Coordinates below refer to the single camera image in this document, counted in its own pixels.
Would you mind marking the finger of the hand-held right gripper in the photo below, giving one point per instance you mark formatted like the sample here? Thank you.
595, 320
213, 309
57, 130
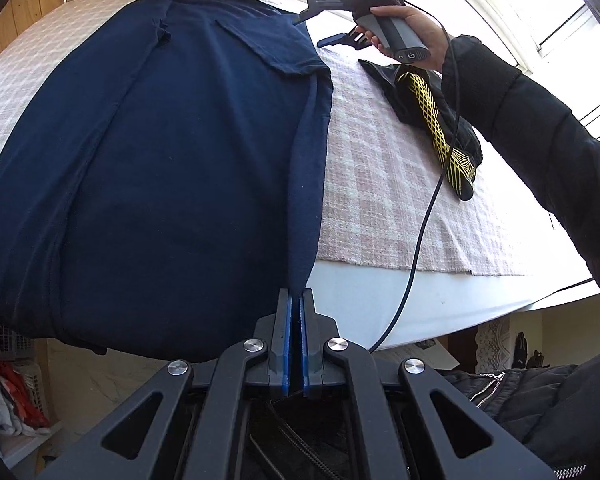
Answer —
305, 16
340, 40

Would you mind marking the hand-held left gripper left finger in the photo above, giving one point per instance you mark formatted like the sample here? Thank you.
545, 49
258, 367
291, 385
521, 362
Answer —
289, 340

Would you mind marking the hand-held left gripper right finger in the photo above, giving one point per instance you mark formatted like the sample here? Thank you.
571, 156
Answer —
305, 345

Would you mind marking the black garment with yellow pattern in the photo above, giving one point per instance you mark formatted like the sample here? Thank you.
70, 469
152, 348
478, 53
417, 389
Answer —
430, 105

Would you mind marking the navy blue t-shirt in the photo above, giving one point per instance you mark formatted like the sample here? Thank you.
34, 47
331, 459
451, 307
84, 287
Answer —
155, 160

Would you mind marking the person's right forearm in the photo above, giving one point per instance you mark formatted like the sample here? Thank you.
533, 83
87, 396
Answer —
530, 125

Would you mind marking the person's right hand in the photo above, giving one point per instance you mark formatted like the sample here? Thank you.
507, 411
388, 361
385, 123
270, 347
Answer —
425, 30

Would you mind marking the sheet of paper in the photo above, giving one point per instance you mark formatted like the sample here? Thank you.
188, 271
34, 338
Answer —
437, 355

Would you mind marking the pink plaid cloth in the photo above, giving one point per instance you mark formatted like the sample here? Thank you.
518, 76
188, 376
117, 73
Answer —
380, 185

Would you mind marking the white lace curtain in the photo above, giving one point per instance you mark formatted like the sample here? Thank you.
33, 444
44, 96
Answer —
492, 345

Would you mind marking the white plastic basket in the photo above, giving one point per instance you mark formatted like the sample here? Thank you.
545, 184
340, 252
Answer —
10, 345

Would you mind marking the red and white cloth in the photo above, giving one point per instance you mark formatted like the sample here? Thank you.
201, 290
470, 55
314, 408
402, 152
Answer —
10, 400

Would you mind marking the white window frame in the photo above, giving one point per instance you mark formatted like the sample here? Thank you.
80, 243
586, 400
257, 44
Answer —
500, 15

